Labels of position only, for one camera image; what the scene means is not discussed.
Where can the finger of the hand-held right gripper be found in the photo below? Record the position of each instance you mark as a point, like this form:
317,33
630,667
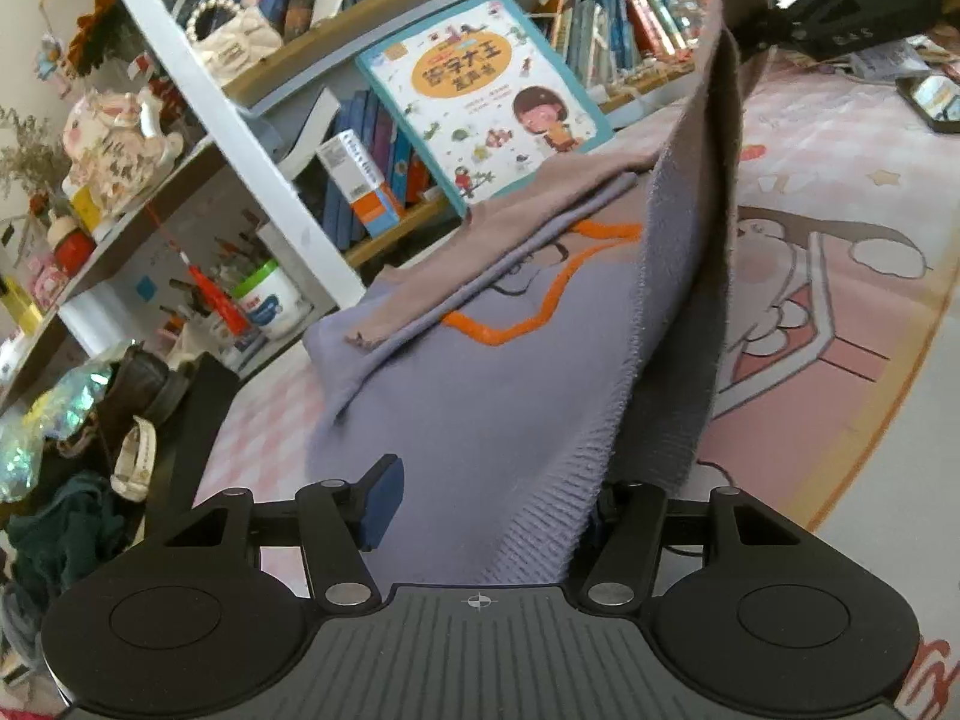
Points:
776,26

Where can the black box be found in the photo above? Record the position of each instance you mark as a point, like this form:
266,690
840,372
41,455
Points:
195,420

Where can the brown leather shoe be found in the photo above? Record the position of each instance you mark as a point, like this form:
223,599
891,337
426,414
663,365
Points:
142,382

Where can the cream wristwatch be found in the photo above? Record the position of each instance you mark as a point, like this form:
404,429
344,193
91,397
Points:
135,457

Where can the white bookshelf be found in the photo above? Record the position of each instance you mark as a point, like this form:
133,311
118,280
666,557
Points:
255,187

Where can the row of colourful books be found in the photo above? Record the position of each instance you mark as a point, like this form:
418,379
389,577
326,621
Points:
645,15

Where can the bunch of pens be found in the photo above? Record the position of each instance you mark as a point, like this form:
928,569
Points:
217,262

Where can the purple and pink knit sweater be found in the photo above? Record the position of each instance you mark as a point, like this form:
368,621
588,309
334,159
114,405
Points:
487,405

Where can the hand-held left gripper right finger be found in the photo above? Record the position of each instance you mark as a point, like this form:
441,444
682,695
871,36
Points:
637,540

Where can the stack of blue books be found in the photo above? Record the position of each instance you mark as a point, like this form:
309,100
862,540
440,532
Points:
375,165

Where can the dark green cloth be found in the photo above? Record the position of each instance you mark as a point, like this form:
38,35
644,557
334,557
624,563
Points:
67,532

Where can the red tassel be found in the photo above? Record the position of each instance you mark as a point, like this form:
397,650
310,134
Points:
221,304

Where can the white tub with green lid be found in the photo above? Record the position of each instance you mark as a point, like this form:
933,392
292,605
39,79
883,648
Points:
274,304

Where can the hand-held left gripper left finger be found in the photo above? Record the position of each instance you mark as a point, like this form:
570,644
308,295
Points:
382,499

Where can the white small box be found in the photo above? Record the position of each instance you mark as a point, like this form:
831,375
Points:
889,60

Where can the white pearl handbag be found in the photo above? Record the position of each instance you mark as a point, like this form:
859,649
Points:
232,41

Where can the children's picture book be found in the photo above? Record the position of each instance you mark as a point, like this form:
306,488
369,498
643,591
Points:
480,90

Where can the orange and white carton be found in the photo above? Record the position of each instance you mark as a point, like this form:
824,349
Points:
360,180

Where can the iridescent foil wrap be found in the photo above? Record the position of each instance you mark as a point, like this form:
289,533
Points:
45,420

